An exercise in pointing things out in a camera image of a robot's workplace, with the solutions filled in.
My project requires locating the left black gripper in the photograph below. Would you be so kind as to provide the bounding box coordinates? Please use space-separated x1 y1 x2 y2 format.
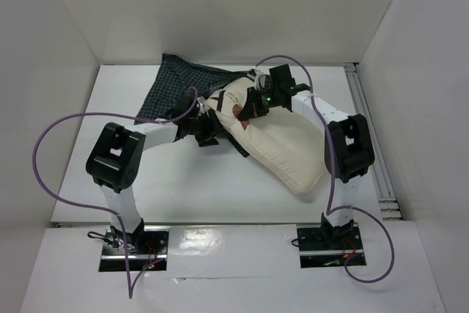
185 108 229 147

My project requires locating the cream pillow with bear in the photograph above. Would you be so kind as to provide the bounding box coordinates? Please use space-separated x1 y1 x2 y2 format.
204 77 325 195

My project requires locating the dark checked pillowcase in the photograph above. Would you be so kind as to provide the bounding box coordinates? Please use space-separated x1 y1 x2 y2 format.
134 52 257 158

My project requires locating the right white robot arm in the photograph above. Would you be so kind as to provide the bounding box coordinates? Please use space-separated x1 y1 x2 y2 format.
237 65 374 248

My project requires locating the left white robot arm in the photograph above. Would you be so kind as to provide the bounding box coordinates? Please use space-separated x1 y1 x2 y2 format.
86 87 220 254

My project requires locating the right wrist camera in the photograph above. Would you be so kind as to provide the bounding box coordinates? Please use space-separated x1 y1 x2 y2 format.
247 68 271 90

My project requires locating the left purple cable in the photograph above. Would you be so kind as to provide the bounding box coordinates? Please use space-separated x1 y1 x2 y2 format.
32 86 201 298

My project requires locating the purple cable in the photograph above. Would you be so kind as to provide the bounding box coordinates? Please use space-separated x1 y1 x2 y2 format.
32 86 201 298
252 54 395 284

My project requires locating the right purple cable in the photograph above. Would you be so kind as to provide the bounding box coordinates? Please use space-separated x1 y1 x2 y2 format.
252 54 395 284

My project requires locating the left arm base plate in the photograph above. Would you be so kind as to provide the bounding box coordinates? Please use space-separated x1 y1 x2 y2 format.
87 226 169 272

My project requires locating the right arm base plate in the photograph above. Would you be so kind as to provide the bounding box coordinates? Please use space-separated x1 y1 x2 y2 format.
291 224 366 269

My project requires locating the aluminium rail frame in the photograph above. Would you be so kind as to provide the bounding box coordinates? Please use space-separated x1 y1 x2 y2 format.
344 63 404 221

